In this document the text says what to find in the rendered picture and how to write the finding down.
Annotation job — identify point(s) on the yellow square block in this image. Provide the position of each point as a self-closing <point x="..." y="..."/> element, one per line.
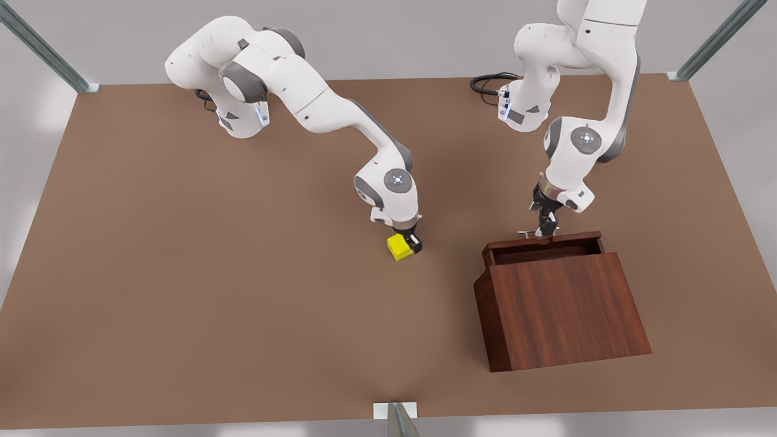
<point x="399" y="246"/>

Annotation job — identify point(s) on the dark wooden drawer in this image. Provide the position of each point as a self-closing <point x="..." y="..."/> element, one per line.
<point x="546" y="246"/>

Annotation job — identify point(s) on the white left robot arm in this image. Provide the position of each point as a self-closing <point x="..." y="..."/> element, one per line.
<point x="598" y="79"/>

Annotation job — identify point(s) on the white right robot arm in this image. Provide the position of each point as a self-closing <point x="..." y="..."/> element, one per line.
<point x="315" y="109"/>

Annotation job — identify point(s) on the dark wooden drawer cabinet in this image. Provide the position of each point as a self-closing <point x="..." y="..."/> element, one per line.
<point x="561" y="312"/>

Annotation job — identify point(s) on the silver frame post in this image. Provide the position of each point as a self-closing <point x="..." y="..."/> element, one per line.
<point x="716" y="39"/>
<point x="397" y="420"/>
<point x="42" y="45"/>

